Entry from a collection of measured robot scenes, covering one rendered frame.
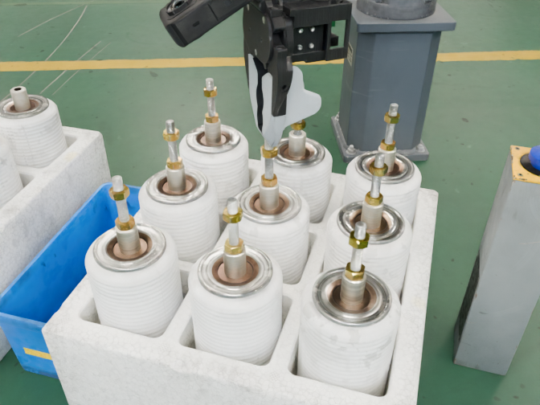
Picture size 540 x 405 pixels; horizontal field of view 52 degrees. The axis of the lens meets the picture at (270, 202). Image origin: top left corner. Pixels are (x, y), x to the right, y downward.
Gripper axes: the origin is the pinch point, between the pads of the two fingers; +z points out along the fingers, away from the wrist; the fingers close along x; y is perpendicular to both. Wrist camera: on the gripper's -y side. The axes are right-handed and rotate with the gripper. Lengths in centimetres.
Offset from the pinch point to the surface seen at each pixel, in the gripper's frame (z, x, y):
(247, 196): 9.4, 2.2, -1.3
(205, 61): 34, 103, 22
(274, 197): 7.9, -1.0, 0.9
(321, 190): 13.2, 4.9, 10.2
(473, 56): 34, 77, 98
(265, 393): 17.1, -18.5, -7.1
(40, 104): 9.3, 35.8, -22.5
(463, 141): 34, 37, 64
